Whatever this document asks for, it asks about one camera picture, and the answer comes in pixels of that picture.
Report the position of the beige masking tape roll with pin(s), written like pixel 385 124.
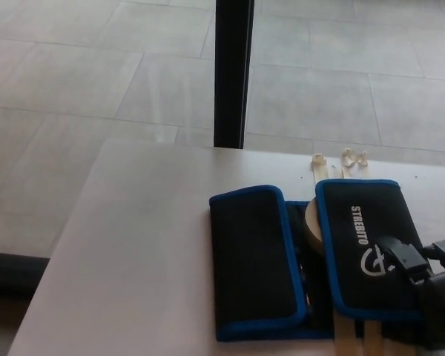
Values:
pixel 312 228

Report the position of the long beige tape strip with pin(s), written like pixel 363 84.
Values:
pixel 315 170

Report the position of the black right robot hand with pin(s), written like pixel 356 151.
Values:
pixel 439 308

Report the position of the black toolkit case blue trim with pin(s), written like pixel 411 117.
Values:
pixel 252 259

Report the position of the crumpled beige tape piece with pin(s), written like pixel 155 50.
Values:
pixel 352 159

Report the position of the black vertical post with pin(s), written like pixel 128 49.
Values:
pixel 231 74

